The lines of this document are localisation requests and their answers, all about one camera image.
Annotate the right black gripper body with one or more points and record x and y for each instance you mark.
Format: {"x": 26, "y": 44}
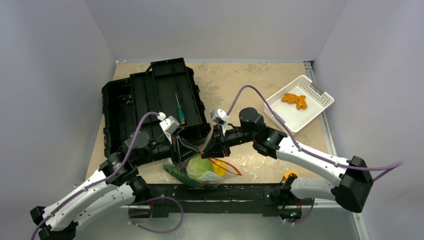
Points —
{"x": 219, "y": 142}

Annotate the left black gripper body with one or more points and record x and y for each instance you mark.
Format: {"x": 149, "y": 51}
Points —
{"x": 176, "y": 154}

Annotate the green cabbage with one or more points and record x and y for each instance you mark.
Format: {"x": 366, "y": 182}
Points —
{"x": 197, "y": 166}

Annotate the yellow orange fruit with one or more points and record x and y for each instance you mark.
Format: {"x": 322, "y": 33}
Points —
{"x": 219, "y": 168}

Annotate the green cucumber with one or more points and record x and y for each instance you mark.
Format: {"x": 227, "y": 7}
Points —
{"x": 181, "y": 176}

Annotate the clear zip bag orange zipper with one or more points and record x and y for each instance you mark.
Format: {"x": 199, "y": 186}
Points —
{"x": 210, "y": 176}

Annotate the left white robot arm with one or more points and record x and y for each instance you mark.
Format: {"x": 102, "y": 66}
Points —
{"x": 114, "y": 184}

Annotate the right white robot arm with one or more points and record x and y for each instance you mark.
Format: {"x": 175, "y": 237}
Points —
{"x": 348, "y": 182}

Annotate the black toolbox tray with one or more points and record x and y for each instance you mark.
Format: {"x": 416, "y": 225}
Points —
{"x": 167, "y": 85}

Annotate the black plastic toolbox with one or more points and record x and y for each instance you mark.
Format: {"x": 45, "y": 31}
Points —
{"x": 120, "y": 119}

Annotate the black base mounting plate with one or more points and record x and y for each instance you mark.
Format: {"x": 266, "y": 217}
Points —
{"x": 266, "y": 199}

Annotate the orange emergency button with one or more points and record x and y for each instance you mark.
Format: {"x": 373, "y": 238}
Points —
{"x": 290, "y": 174}

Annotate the orange carrot pieces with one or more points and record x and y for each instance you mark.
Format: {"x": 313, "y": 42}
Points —
{"x": 299, "y": 100}

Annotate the white plastic basket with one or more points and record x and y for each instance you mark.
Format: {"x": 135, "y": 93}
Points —
{"x": 295, "y": 119}

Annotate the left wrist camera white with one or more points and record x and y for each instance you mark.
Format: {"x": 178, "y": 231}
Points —
{"x": 168, "y": 125}

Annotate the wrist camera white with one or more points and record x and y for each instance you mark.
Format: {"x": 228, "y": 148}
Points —
{"x": 168, "y": 125}
{"x": 221, "y": 118}

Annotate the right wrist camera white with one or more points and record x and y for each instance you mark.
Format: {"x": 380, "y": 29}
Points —
{"x": 221, "y": 118}

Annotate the green handle screwdriver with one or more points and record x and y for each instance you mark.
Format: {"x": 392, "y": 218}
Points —
{"x": 180, "y": 111}

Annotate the aluminium frame rail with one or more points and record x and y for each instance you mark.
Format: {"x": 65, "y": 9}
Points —
{"x": 254, "y": 198}

